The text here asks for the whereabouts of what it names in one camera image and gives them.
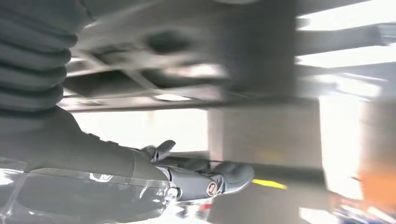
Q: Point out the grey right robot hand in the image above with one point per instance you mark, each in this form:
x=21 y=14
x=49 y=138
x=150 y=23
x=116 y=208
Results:
x=77 y=160

